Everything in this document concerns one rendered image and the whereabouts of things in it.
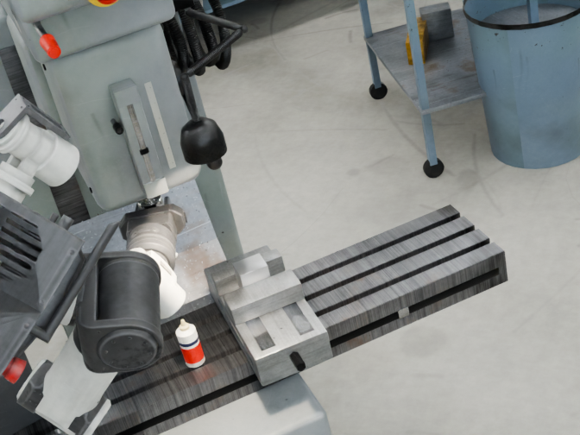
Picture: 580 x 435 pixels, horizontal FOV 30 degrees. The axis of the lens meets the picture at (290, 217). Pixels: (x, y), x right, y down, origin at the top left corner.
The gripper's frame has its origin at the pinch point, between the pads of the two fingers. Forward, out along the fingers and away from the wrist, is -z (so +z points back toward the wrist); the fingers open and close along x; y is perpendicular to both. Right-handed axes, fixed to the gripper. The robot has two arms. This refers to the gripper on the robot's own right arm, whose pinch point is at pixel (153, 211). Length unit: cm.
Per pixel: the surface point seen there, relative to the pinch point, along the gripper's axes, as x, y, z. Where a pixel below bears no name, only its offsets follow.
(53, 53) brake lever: 1, -46, 29
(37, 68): 13.3, -30.5, -5.9
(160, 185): -4.9, -12.0, 12.2
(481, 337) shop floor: -71, 122, -91
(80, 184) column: 19.7, 8.2, -32.5
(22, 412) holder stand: 33.5, 29.9, 14.0
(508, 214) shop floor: -96, 122, -155
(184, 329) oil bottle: 0.0, 24.0, 5.9
